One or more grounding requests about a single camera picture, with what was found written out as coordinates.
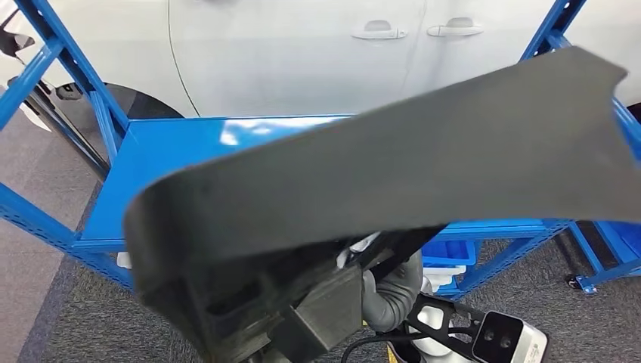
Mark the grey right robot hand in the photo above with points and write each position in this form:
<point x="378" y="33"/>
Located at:
<point x="365" y="243"/>

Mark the black plastic frame part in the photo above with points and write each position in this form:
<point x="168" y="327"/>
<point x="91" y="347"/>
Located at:
<point x="400" y="165"/>

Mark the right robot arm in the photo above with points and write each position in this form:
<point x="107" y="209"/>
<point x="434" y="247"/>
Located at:
<point x="395" y="300"/>

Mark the blue metal shelf rack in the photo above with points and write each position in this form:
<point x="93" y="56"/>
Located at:
<point x="165" y="150"/>

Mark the blue wheeled shelf rack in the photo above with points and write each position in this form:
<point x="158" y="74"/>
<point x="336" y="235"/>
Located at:
<point x="611" y="273"/>

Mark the blue plastic crate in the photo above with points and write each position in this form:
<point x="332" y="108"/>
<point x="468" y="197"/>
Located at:
<point x="448" y="253"/>

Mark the yellow floor tape square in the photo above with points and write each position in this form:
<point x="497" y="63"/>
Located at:
<point x="390" y="354"/>

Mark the white car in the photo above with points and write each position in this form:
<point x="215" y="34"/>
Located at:
<point x="280" y="60"/>

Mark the black camera bracket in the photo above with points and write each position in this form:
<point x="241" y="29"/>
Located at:
<point x="440" y="305"/>

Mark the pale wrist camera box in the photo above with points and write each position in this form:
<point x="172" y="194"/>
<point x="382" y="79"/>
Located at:
<point x="506" y="340"/>

